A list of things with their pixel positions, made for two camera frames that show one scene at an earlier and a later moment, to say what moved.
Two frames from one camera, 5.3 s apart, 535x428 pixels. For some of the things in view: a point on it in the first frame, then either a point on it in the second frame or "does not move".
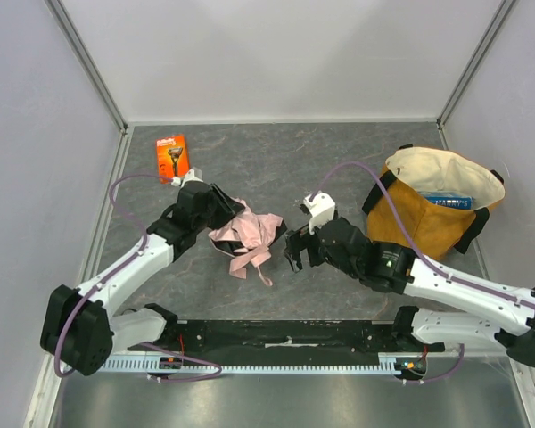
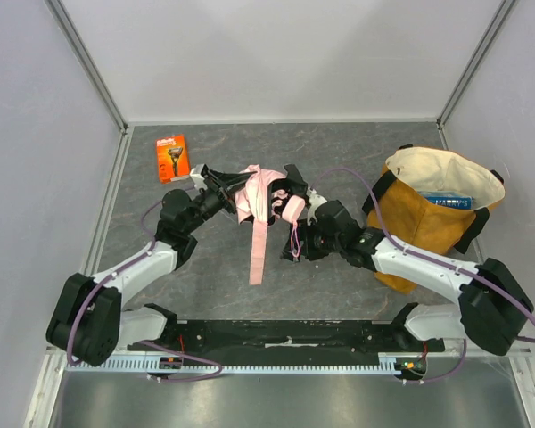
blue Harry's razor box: [448, 199] does not move
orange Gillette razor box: [172, 158] does not move
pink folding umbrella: [246, 237] → [259, 202]
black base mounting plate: [197, 337] does not move
